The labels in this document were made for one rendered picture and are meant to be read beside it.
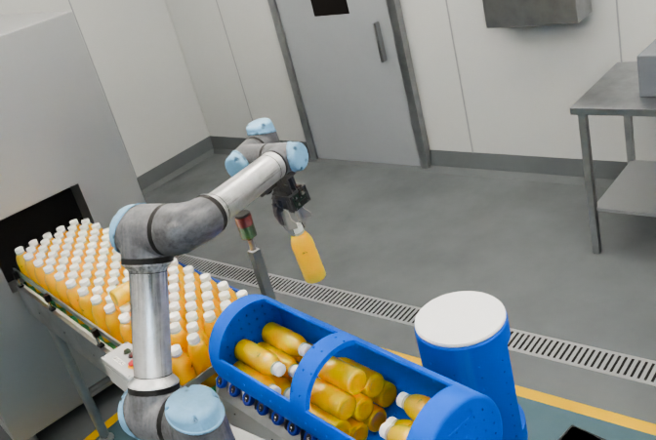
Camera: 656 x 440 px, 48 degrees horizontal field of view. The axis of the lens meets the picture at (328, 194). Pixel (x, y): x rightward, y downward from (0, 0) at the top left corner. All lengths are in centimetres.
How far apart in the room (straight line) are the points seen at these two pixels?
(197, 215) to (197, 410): 41
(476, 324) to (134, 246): 108
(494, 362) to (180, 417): 101
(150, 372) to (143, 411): 9
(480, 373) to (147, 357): 101
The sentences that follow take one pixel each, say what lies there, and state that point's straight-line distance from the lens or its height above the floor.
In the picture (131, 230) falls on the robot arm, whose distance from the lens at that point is 168.
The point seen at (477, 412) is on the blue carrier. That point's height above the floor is 117.
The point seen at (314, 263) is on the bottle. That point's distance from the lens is 223.
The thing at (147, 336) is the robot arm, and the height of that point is 153.
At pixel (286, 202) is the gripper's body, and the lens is 209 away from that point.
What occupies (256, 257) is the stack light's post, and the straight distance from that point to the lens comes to 288.
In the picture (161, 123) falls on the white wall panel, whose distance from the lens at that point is 725.
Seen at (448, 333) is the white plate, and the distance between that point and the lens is 227.
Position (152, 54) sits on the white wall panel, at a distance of 720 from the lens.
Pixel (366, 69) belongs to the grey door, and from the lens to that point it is 585.
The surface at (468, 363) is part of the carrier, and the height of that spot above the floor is 97.
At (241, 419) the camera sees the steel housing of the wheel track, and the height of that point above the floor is 88.
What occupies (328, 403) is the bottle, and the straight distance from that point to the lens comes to 199.
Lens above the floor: 237
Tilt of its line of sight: 24 degrees down
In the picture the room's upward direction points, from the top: 15 degrees counter-clockwise
